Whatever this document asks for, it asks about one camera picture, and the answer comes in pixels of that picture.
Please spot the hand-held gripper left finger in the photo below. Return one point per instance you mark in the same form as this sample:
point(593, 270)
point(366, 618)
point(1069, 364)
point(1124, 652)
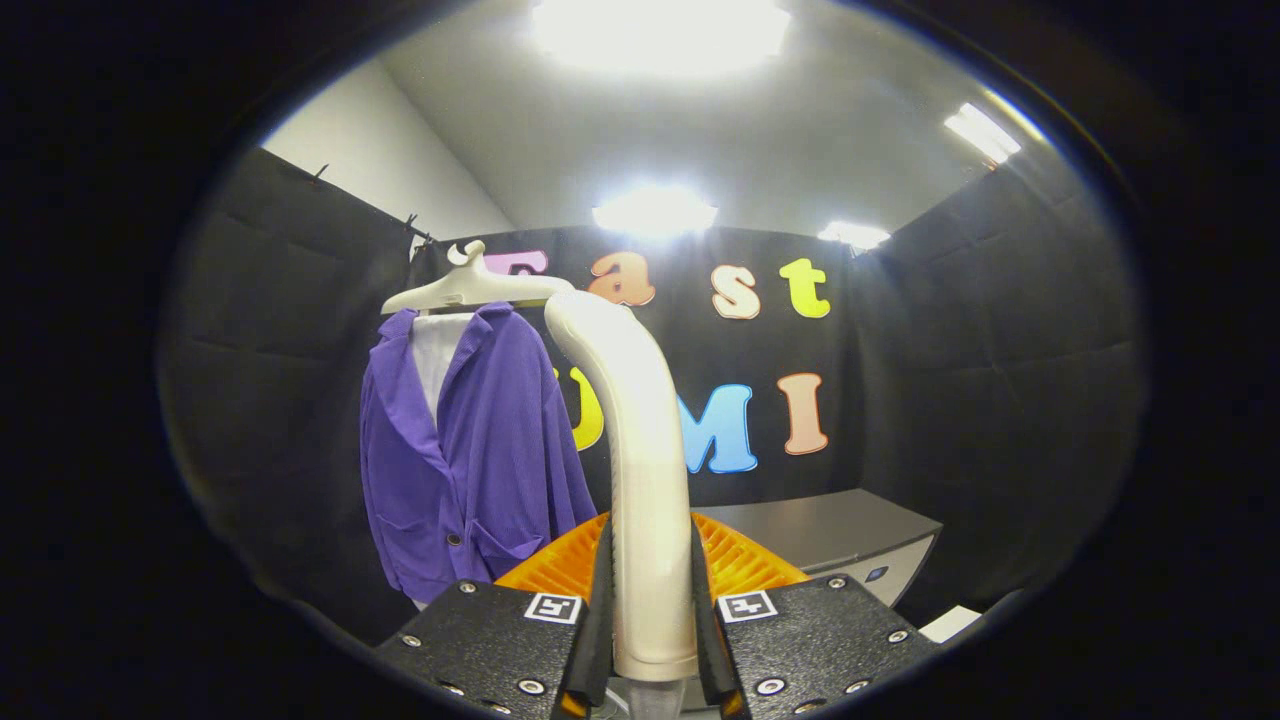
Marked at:
point(500, 640)

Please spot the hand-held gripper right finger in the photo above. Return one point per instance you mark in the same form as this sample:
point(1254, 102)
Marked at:
point(810, 640)

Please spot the purple jacket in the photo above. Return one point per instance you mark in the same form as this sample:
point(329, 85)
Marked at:
point(490, 450)

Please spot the white garment steamer head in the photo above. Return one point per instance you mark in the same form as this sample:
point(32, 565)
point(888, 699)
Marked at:
point(645, 480)

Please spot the white clothes hanger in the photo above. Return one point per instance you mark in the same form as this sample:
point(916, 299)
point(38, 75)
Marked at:
point(460, 290)

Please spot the grey cabinet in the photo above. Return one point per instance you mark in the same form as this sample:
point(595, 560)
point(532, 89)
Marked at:
point(830, 525)

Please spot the white flat sheet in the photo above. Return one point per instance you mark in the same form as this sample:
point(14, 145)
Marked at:
point(950, 623)

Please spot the large ceiling light panel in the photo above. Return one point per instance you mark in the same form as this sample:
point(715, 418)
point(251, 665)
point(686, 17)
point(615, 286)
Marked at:
point(660, 30)

